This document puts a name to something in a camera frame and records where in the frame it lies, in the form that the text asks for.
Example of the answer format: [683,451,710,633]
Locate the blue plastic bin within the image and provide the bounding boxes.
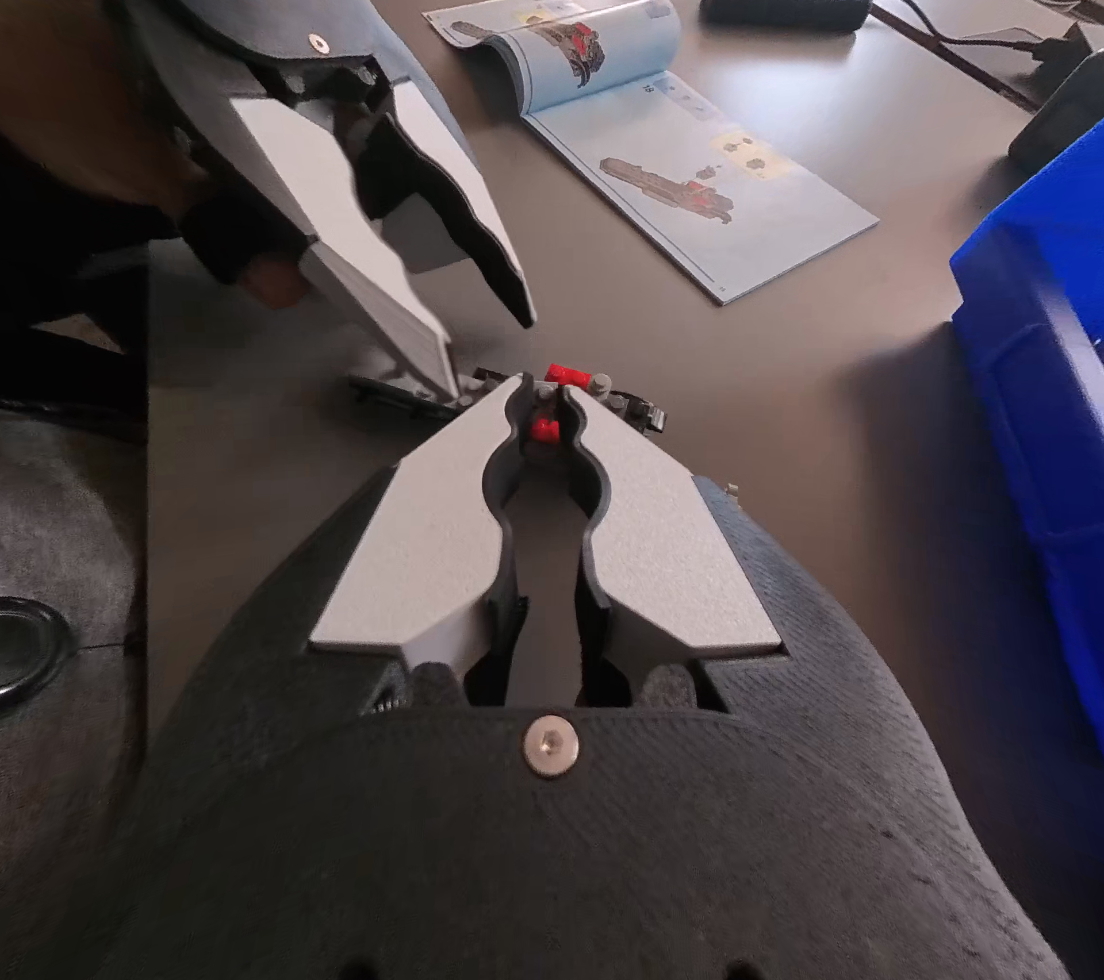
[949,122,1104,705]

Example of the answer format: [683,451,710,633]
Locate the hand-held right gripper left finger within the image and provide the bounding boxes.
[307,373,538,707]

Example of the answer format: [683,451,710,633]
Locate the person's left hand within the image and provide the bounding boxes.
[0,0,307,310]

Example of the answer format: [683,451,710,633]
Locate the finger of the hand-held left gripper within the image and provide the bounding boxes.
[231,96,460,402]
[355,82,538,332]

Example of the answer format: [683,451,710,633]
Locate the light blue instruction booklet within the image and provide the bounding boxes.
[423,0,881,307]

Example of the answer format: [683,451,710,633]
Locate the toy brick vehicle model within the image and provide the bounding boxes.
[349,362,669,472]

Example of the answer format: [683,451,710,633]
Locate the black cable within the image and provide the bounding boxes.
[867,0,1088,71]

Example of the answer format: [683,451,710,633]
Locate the black adapter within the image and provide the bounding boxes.
[1007,49,1104,171]

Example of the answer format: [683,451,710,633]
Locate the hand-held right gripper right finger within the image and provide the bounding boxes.
[559,385,783,707]

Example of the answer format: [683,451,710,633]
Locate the grey desk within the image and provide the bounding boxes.
[147,0,1104,912]

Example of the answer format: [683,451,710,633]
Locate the person's grey top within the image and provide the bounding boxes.
[0,411,148,980]

